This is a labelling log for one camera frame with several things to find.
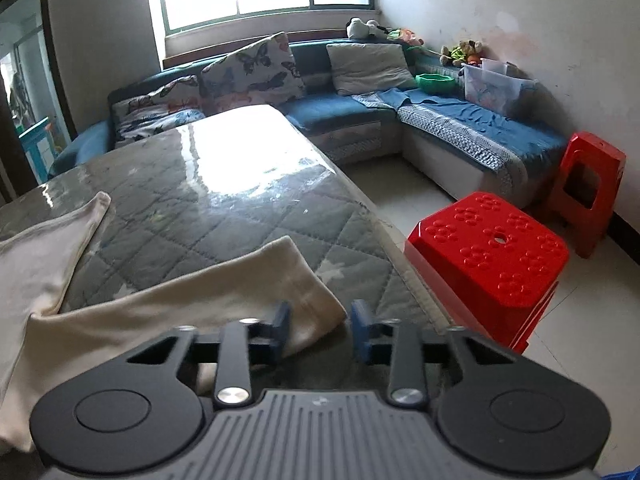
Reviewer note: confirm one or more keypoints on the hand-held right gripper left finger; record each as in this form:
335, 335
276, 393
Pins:
281, 321

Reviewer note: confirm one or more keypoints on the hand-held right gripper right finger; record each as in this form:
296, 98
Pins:
361, 327

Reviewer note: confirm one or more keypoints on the cream white pants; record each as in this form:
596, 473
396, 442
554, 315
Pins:
165, 305

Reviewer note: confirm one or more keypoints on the red plastic stool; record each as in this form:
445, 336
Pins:
587, 180
487, 260

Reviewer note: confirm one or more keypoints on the grey quilted table cover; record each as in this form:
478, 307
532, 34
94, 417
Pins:
210, 195

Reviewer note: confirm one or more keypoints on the blue corner sofa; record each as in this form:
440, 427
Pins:
380, 110

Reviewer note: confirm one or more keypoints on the blue sofa throw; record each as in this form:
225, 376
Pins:
460, 110

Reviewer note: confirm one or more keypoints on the small butterfly print cushion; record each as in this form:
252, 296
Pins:
152, 112

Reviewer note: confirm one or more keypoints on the large butterfly print cushion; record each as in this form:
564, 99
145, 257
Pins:
252, 75

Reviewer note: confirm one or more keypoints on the green plastic basin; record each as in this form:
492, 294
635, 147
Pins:
436, 83

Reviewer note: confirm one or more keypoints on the grey plain cushion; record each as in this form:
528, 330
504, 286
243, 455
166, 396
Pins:
367, 67

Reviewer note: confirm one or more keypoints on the clear plastic storage box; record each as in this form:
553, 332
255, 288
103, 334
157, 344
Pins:
492, 87

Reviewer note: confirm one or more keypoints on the brown plush toy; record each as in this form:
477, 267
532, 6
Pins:
462, 52

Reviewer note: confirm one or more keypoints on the pink and green plush toy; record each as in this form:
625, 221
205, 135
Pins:
407, 37

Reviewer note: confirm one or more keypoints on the black and white plush toy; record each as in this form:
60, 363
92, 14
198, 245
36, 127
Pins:
367, 29

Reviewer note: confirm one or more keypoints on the dark framed doorway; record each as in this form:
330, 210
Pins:
22, 85

